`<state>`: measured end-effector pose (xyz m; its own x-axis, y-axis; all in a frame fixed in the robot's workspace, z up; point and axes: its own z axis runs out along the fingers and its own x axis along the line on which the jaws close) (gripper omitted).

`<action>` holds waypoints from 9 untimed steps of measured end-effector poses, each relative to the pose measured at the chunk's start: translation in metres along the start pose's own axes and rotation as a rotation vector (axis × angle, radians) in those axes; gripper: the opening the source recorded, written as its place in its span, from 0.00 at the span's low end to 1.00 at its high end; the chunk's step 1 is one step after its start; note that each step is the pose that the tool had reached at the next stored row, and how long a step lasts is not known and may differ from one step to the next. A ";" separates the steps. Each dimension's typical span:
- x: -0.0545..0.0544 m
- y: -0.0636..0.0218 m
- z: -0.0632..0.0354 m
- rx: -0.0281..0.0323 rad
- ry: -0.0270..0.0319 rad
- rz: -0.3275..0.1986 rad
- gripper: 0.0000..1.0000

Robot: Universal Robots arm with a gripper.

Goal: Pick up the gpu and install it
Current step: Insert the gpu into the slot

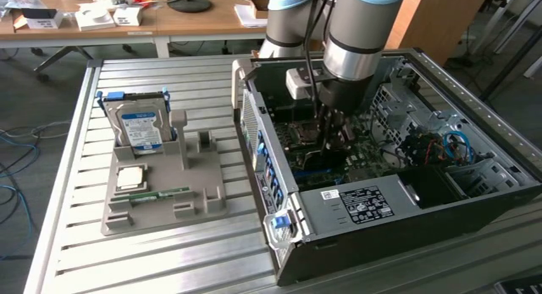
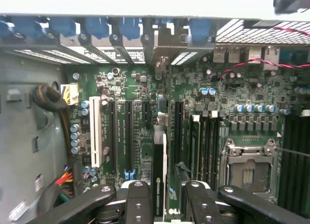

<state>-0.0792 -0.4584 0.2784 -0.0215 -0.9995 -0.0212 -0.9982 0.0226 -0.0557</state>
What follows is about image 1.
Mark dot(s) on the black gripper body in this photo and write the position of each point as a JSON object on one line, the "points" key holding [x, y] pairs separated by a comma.
{"points": [[343, 94]]}

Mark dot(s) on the black graphics card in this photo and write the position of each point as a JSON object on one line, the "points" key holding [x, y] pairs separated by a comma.
{"points": [[323, 160]]}

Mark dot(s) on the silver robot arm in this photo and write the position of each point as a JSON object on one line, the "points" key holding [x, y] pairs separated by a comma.
{"points": [[359, 27]]}

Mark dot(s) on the green motherboard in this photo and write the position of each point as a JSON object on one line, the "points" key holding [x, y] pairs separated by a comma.
{"points": [[369, 148]]}

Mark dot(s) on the installed RAM stick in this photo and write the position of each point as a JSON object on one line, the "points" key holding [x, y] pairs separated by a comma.
{"points": [[302, 149]]}

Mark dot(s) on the silver drive cage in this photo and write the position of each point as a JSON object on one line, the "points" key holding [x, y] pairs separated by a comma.
{"points": [[394, 122]]}

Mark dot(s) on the blue expansion slot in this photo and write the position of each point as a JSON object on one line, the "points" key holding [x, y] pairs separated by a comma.
{"points": [[313, 174]]}

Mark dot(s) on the grey power supply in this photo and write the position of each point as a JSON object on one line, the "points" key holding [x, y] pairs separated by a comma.
{"points": [[330, 208]]}

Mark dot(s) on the black drive bay box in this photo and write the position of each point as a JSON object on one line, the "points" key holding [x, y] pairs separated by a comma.
{"points": [[427, 186]]}

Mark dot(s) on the wooden cabinet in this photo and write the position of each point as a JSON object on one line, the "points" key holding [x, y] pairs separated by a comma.
{"points": [[445, 27]]}

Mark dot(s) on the stack of white papers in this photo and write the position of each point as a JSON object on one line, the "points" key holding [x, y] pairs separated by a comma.
{"points": [[250, 16]]}

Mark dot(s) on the black open PC case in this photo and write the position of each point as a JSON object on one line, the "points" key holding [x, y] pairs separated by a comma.
{"points": [[381, 243]]}

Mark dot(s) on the silver disk bay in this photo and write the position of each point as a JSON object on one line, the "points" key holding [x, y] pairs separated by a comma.
{"points": [[486, 176]]}

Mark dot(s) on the grey parts rack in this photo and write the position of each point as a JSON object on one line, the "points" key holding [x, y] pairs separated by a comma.
{"points": [[170, 176]]}

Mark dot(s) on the wooden desk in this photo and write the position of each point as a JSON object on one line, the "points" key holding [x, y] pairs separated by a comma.
{"points": [[190, 24]]}

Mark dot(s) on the hard disk in blue caddy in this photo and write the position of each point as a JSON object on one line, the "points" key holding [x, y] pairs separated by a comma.
{"points": [[139, 129]]}

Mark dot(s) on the black round lamp base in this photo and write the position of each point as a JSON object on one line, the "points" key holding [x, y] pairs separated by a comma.
{"points": [[188, 3]]}

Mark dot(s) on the green RAM stick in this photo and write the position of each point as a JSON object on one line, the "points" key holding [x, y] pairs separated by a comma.
{"points": [[148, 196]]}

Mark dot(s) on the silver CPU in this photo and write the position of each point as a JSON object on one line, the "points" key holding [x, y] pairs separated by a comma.
{"points": [[131, 178]]}

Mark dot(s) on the small white box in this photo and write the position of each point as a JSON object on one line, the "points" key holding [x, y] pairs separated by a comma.
{"points": [[127, 17]]}

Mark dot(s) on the white box with tape roll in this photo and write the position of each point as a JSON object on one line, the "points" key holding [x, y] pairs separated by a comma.
{"points": [[95, 19]]}

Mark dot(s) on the black keyboard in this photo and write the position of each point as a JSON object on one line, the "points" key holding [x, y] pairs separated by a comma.
{"points": [[525, 289]]}

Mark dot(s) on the white box with black lid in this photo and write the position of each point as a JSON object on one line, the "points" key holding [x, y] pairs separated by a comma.
{"points": [[42, 21]]}

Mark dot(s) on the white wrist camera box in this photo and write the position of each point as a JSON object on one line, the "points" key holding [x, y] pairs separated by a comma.
{"points": [[298, 84]]}

